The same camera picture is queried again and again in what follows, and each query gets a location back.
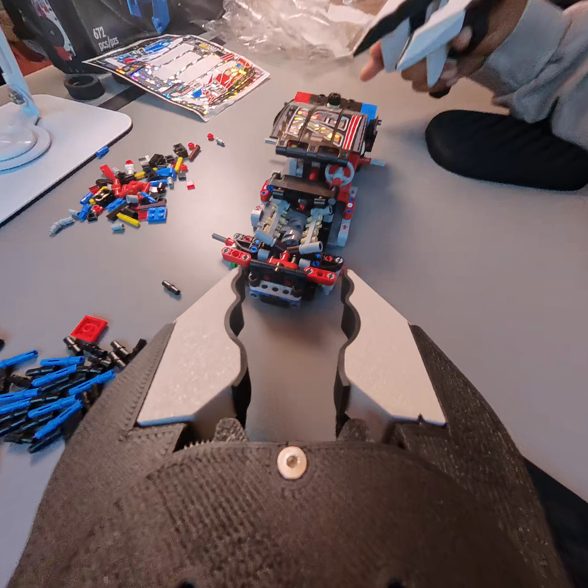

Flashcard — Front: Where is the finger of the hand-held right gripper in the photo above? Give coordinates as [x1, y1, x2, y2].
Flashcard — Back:
[397, 0, 475, 88]
[353, 0, 442, 75]

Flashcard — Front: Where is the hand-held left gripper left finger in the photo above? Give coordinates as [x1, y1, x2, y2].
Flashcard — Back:
[136, 268, 252, 442]

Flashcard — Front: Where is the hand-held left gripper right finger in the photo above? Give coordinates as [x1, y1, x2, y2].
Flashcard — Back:
[334, 269, 447, 439]

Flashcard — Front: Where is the partly built lego car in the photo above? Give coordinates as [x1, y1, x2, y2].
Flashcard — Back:
[212, 91, 386, 309]

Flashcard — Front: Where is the person's right forearm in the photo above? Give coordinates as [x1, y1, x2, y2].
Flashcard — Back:
[473, 0, 588, 153]

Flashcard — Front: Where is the red flat lego plate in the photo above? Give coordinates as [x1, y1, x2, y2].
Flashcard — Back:
[71, 315, 109, 342]

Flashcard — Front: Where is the pile of mixed lego pieces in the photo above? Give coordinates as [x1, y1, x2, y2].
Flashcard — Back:
[50, 142, 203, 236]

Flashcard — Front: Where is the black lego set box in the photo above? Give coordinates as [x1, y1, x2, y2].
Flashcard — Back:
[28, 0, 227, 75]

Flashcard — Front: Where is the person's right hand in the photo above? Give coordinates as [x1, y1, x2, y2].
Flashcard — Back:
[360, 0, 506, 98]

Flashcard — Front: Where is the clear plastic bag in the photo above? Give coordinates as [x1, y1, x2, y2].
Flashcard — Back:
[202, 0, 401, 61]

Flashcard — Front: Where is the pile of blue black pins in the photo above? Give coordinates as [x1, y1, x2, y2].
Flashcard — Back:
[0, 337, 149, 454]

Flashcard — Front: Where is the holographic sticker sheet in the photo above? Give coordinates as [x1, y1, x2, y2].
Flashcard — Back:
[83, 34, 271, 123]

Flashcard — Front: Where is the white lamp base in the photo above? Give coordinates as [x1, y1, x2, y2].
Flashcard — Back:
[0, 28, 134, 227]

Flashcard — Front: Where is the small black rubber tyre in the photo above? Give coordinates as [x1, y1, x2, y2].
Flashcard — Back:
[64, 73, 106, 101]

